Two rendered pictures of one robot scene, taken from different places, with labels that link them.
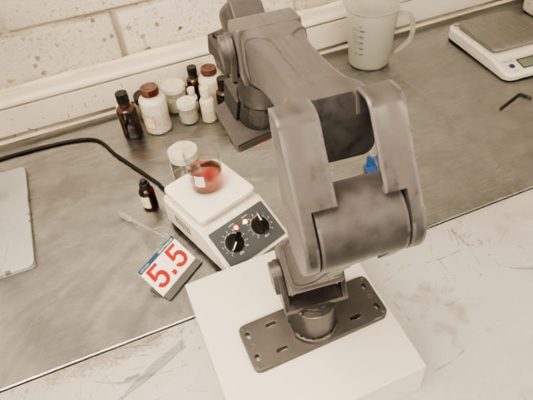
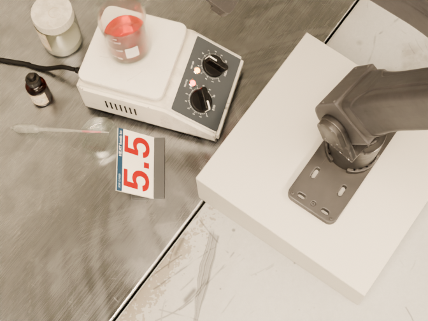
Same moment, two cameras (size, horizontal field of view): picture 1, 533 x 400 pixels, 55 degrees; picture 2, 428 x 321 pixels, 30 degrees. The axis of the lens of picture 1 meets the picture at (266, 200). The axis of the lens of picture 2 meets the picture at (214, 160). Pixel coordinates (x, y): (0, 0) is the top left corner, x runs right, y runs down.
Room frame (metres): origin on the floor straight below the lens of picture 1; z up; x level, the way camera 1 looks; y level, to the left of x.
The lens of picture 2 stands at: (0.15, 0.30, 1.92)
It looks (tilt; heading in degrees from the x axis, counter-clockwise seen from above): 68 degrees down; 328
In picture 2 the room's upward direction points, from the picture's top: 5 degrees counter-clockwise
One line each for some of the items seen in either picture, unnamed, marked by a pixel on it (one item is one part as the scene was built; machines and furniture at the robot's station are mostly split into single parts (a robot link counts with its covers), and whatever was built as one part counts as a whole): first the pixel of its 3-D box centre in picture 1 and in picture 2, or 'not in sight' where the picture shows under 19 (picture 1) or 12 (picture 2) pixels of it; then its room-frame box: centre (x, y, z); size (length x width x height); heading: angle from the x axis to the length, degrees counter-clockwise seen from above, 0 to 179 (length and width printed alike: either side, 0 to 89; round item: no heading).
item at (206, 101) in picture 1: (207, 103); not in sight; (1.00, 0.11, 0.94); 0.03 x 0.03 x 0.09
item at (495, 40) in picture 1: (507, 43); not in sight; (1.16, -0.65, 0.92); 0.26 x 0.19 x 0.05; 14
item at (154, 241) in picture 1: (161, 240); (99, 137); (0.62, 0.20, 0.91); 0.06 x 0.06 x 0.02
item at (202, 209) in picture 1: (208, 190); (133, 52); (0.67, 0.10, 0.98); 0.12 x 0.12 x 0.01; 36
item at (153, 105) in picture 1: (154, 107); not in sight; (0.99, 0.23, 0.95); 0.06 x 0.06 x 0.11
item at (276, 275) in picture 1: (307, 278); (357, 117); (0.39, -0.04, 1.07); 0.09 x 0.06 x 0.06; 100
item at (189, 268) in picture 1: (170, 267); (141, 163); (0.55, 0.17, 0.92); 0.09 x 0.06 x 0.04; 145
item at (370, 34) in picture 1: (376, 34); not in sight; (1.17, -0.32, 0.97); 0.18 x 0.13 x 0.15; 58
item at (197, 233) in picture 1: (220, 213); (155, 72); (0.65, 0.08, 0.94); 0.22 x 0.13 x 0.08; 36
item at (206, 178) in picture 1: (203, 167); (123, 31); (0.68, 0.10, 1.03); 0.07 x 0.06 x 0.08; 25
